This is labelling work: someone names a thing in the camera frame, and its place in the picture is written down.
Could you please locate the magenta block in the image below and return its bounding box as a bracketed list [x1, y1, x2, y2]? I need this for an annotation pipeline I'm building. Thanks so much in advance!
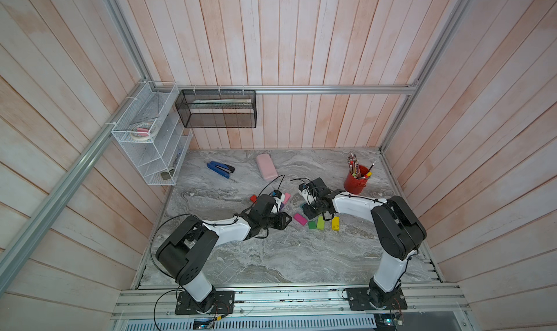
[293, 213, 308, 226]

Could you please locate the blue stapler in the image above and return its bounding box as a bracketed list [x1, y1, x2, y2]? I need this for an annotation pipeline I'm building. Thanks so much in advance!
[207, 161, 235, 179]

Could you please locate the yellow block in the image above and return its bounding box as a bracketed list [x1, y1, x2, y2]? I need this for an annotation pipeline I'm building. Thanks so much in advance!
[332, 216, 340, 232]

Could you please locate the white wire shelf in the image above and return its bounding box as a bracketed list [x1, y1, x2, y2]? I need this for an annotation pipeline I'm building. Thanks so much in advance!
[112, 81, 191, 186]

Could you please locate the tape roll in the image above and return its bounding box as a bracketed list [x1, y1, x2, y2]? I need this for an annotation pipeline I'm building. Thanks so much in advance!
[129, 121, 159, 142]

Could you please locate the coloured pencils bunch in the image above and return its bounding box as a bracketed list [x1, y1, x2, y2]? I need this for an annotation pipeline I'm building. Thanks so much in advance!
[348, 153, 376, 179]

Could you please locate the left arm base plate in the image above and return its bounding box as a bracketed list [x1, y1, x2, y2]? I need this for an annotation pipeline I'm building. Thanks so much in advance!
[175, 290, 235, 316]

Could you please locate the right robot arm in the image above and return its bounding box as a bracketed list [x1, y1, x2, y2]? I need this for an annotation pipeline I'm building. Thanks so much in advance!
[298, 178, 426, 309]

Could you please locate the pink eraser case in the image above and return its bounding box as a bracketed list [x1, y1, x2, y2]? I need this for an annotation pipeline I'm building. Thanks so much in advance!
[256, 153, 278, 181]

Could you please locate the red pencil cup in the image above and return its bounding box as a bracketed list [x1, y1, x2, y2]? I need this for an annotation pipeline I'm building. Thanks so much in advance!
[344, 165, 369, 195]

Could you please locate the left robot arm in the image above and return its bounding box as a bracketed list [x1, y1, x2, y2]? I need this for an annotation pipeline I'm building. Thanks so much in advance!
[155, 210, 292, 309]

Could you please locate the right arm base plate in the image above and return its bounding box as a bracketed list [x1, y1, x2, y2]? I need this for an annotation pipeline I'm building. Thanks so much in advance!
[343, 287, 408, 312]

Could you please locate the light green block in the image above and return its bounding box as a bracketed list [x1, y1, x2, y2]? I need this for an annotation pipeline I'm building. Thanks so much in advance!
[316, 216, 325, 230]

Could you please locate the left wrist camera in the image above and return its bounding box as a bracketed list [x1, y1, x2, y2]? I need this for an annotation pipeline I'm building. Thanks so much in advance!
[253, 190, 284, 216]

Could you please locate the black mesh basket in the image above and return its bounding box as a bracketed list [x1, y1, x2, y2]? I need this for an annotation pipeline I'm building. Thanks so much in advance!
[175, 89, 258, 129]

